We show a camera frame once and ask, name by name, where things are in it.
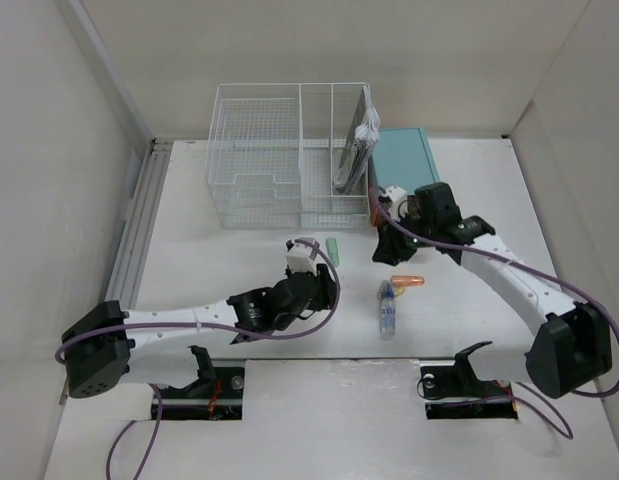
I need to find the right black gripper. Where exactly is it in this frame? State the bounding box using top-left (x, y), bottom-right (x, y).
top-left (371, 208), bottom-right (437, 266)

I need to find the green eraser stick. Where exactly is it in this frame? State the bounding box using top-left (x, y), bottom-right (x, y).
top-left (326, 237), bottom-right (340, 267)

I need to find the clear blue glue bottle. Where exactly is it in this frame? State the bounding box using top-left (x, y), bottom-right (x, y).
top-left (379, 281), bottom-right (396, 341)

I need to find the grey white booklet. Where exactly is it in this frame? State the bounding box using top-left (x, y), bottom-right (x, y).
top-left (334, 84), bottom-right (381, 195)

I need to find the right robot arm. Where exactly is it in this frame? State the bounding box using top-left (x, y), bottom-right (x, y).
top-left (372, 182), bottom-right (619, 399)

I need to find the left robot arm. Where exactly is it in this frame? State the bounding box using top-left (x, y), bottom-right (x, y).
top-left (55, 263), bottom-right (341, 399)

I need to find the orange marker pen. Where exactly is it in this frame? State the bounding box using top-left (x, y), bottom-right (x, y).
top-left (390, 275), bottom-right (425, 288)

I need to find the teal drawer box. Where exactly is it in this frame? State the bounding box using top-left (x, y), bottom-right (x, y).
top-left (367, 126), bottom-right (443, 229)

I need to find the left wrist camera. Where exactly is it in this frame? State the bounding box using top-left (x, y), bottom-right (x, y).
top-left (286, 237), bottom-right (319, 275)

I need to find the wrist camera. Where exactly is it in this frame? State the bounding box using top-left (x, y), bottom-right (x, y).
top-left (286, 237), bottom-right (319, 275)
top-left (378, 186), bottom-right (408, 221)

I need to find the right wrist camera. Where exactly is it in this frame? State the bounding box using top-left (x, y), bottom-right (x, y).
top-left (378, 186), bottom-right (408, 221)

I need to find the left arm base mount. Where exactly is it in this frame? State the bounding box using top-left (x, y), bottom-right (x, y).
top-left (158, 346), bottom-right (246, 421)

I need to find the white wire mesh organizer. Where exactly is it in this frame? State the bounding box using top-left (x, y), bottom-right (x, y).
top-left (205, 82), bottom-right (371, 230)

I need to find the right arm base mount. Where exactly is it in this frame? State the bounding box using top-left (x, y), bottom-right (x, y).
top-left (416, 341), bottom-right (518, 420)

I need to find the aluminium rail frame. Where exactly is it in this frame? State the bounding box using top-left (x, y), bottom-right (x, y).
top-left (99, 138), bottom-right (173, 309)

